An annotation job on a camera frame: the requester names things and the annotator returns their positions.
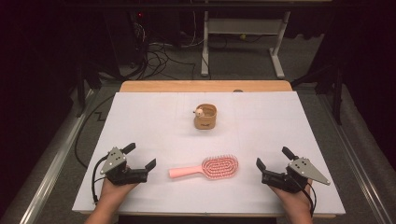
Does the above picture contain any tan cup with small figure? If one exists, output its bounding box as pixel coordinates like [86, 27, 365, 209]
[192, 103, 218, 131]

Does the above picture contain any bundle of black floor cables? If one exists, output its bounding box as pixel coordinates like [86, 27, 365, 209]
[132, 36, 197, 80]

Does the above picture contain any white metal stand frame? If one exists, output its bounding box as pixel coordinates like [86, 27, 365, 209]
[200, 10, 286, 79]

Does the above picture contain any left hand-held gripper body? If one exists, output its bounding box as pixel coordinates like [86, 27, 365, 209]
[99, 147, 149, 187]

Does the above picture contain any white table board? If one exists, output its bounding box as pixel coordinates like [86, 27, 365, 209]
[72, 91, 347, 217]

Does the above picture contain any metal floor rail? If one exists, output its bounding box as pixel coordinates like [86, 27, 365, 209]
[18, 88, 98, 224]
[317, 92, 396, 224]

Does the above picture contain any long black floor cable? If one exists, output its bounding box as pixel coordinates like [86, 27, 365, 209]
[74, 94, 116, 170]

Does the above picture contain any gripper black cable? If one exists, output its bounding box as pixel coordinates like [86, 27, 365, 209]
[91, 155, 110, 205]
[292, 175, 318, 217]

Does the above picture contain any person's right hand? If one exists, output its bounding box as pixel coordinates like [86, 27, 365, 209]
[269, 178, 314, 213]

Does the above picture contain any person's left hand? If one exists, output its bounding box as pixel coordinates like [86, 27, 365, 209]
[98, 176, 139, 207]

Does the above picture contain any dark metal stand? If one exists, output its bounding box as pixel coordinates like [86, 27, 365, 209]
[290, 62, 347, 126]
[75, 62, 104, 119]

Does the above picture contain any pink hairbrush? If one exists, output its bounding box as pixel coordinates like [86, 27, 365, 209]
[168, 154, 240, 180]

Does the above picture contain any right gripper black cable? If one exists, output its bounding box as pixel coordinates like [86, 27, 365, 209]
[292, 175, 318, 217]

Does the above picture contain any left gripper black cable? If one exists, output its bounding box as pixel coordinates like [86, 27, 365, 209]
[91, 155, 110, 205]

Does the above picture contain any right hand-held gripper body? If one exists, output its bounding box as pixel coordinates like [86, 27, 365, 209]
[261, 156, 332, 194]

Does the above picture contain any black computer tower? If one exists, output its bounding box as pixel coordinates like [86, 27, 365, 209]
[102, 8, 148, 70]

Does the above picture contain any wooden table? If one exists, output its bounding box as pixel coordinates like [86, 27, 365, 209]
[79, 79, 337, 219]

